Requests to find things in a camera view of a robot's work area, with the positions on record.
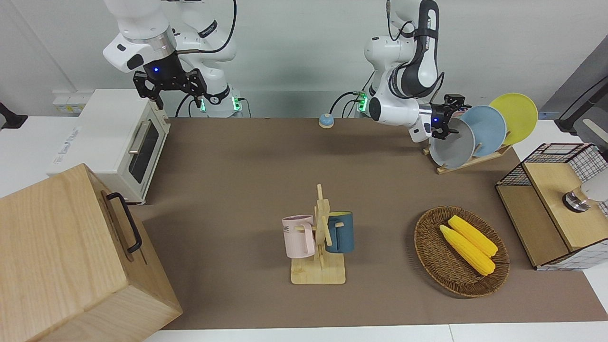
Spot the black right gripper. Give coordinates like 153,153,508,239
133,51,209,111

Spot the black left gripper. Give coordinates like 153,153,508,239
430,95,472,140

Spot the gray plate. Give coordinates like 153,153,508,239
429,117,476,169

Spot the light blue plate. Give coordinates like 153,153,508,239
460,105,507,158

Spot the wooden plate rack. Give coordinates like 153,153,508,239
423,142,513,175

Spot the yellow plate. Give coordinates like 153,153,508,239
489,93,539,146

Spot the white toaster oven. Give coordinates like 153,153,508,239
46,89,171,205

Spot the brown table mat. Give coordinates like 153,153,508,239
128,117,608,331

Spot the yellow corn cob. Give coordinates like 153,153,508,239
448,215,499,258
439,225,496,276

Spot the black and gray stand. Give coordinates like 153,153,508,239
553,71,608,149

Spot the brown wicker basket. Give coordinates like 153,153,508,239
414,206,510,298

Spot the dark teal mug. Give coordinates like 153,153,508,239
325,211,355,254

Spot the white cylinder grinder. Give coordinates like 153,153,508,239
563,171,608,213

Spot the pink mug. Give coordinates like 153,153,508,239
282,215,316,259

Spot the wooden mug tree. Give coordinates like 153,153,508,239
291,184,346,285

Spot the large wooden box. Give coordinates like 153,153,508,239
0,163,183,342

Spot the black right base cable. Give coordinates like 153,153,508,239
174,93,200,118

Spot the black base cable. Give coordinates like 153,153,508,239
174,93,200,118
330,89,369,118

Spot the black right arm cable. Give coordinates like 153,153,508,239
176,0,238,55

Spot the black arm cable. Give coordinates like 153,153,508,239
176,0,238,55
386,0,447,103

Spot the white wall socket strip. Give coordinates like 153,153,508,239
52,93,89,114

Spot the black left base cable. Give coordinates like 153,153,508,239
330,89,369,118

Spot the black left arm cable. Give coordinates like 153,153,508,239
386,0,447,103

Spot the wire grid shelf with wood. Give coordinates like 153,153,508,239
495,142,608,271

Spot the black box handle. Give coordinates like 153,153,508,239
106,192,143,254

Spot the black clamp mount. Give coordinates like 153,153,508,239
0,102,28,130

